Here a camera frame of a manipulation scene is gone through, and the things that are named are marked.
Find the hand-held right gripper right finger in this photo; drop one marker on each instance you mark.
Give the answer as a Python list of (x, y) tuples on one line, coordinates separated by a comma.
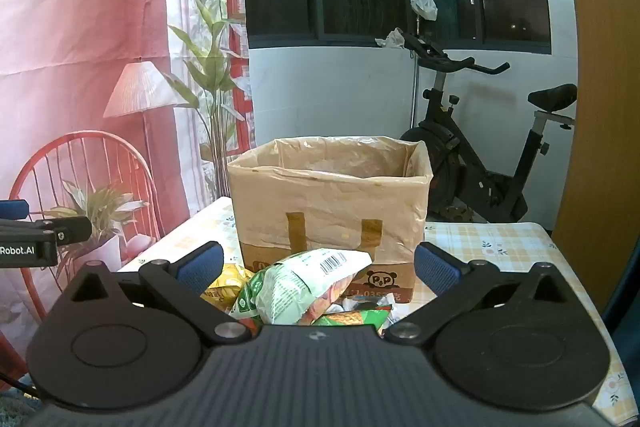
[(437, 273)]

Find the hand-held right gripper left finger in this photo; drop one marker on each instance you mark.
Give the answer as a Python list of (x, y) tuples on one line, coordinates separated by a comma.
[(200, 266)]

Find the metal pole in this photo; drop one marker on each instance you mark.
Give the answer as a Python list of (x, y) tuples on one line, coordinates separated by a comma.
[(416, 77)]

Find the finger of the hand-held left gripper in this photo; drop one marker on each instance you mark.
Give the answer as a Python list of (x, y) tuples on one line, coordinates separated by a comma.
[(12, 209), (70, 228)]

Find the wooden panel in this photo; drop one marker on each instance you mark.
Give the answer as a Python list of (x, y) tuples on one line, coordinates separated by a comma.
[(605, 82)]

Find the printed pink backdrop cloth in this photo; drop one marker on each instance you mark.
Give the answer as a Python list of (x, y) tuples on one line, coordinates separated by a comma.
[(75, 32)]

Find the green and white snack bag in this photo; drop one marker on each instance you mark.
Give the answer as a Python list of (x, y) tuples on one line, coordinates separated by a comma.
[(280, 287)]

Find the black exercise bike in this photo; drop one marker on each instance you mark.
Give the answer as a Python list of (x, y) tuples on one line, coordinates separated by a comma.
[(460, 157)]

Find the dark blue panel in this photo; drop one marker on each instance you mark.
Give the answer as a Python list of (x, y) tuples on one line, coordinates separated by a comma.
[(625, 307)]

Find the green and orange snack packet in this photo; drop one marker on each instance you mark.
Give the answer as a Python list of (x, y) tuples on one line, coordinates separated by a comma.
[(352, 320)]

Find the yellow snack packet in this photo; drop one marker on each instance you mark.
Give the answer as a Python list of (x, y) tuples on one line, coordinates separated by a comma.
[(229, 281)]

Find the white plastic bag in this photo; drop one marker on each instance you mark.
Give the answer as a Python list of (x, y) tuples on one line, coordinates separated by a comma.
[(424, 6)]

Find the crumpled white wrapper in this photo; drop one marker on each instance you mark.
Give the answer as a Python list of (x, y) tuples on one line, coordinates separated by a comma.
[(367, 303)]

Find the white rag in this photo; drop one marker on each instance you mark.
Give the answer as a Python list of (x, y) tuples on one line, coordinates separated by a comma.
[(392, 39)]

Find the brown cardboard box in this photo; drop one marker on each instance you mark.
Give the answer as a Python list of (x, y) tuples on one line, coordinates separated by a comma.
[(395, 288)]

